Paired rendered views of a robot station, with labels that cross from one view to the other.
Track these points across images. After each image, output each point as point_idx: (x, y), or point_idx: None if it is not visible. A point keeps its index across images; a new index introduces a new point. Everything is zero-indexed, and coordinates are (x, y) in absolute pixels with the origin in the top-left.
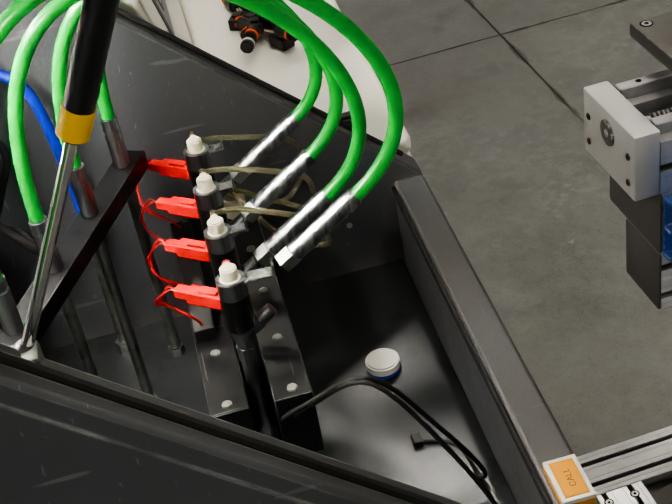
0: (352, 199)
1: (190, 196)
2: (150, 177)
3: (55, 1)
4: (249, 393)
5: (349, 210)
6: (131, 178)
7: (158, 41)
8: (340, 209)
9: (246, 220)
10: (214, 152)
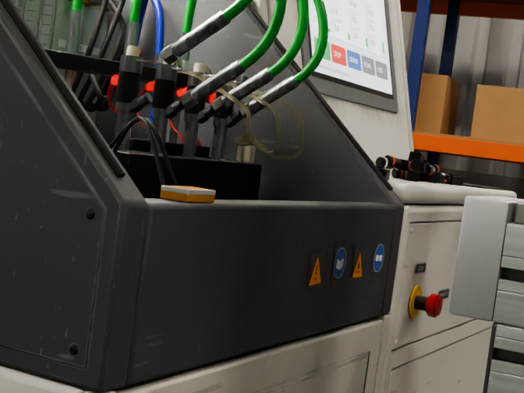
0: (220, 13)
1: (230, 149)
2: (212, 122)
3: None
4: None
5: (214, 21)
6: (177, 76)
7: (253, 19)
8: (210, 19)
9: (213, 108)
10: (256, 119)
